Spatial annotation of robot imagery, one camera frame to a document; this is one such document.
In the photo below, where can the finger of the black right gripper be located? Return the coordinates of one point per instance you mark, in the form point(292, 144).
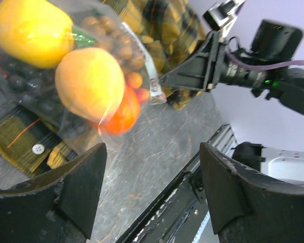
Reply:
point(201, 70)

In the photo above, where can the red-yellow fake cherry cluster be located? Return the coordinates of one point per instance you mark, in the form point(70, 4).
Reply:
point(135, 81)

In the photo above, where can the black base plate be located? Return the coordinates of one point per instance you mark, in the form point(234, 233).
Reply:
point(178, 214)

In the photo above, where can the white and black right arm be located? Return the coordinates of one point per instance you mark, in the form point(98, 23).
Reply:
point(267, 66)

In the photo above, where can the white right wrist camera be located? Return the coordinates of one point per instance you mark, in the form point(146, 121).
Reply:
point(221, 15)

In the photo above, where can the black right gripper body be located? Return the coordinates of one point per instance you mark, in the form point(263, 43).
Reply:
point(235, 75)

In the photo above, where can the yellow plaid shirt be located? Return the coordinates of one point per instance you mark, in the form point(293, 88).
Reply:
point(170, 32)

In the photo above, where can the orange fake tangerine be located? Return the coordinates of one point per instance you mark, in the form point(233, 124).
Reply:
point(126, 115)

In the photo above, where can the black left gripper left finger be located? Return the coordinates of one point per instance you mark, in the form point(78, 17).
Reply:
point(59, 205)

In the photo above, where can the clear zip top bag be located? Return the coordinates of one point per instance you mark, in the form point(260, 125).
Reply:
point(92, 135)

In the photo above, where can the brown fake longan bunch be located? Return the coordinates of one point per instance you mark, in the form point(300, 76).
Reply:
point(107, 35)

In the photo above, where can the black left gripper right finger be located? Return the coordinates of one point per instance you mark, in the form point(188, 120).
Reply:
point(246, 205)

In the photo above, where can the orange-yellow fake peach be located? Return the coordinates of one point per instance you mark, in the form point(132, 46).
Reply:
point(90, 84)

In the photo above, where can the dark fake grape bunch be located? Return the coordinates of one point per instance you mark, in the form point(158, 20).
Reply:
point(34, 88)

